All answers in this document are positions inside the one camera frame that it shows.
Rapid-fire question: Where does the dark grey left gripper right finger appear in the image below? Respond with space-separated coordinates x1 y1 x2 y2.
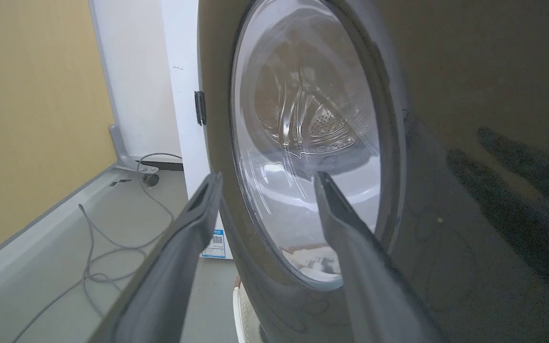
314 171 442 343

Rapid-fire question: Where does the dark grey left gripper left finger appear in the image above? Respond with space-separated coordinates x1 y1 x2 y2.
88 172 224 343

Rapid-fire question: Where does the dark washing machine door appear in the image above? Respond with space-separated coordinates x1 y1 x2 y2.
197 0 408 343

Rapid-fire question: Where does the dark grey washing machine body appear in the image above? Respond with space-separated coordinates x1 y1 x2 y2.
332 0 549 343

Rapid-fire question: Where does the white laundry basket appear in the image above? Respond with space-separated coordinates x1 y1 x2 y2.
233 286 262 343

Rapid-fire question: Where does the white appliance with label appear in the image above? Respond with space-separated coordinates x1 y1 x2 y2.
160 0 234 260

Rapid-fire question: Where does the grey cable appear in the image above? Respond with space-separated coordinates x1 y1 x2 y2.
11 153 183 343

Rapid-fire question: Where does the grey metal floor bracket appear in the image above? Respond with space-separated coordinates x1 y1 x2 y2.
109 124 147 171

